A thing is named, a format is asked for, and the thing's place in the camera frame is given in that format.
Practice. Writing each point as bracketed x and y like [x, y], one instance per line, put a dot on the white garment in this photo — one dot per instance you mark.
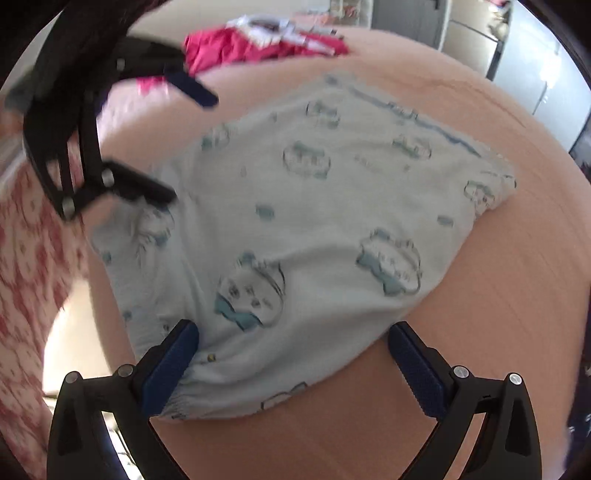
[263, 27]

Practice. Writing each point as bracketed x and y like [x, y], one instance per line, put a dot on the white wardrobe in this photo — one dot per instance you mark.
[531, 69]

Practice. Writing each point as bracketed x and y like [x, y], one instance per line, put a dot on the light blue printed shorts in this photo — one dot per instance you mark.
[323, 207]

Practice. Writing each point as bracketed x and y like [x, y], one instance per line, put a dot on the person's floral pajama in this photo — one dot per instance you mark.
[27, 277]

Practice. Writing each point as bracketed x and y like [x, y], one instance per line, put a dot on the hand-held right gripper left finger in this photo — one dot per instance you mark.
[171, 369]

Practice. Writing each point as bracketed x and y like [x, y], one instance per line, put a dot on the grey door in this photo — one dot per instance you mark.
[406, 18]

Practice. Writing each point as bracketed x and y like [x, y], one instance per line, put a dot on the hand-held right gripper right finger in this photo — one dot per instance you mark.
[415, 374]

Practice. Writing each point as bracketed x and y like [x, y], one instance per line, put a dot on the silver fridge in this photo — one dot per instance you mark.
[471, 37]

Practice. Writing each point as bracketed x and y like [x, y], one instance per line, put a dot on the dark glass cabinet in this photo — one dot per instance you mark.
[582, 157]

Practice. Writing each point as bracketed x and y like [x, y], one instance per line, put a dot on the magenta garment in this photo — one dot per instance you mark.
[221, 46]

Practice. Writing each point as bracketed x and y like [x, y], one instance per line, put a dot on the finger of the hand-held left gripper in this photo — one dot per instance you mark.
[138, 187]
[194, 87]

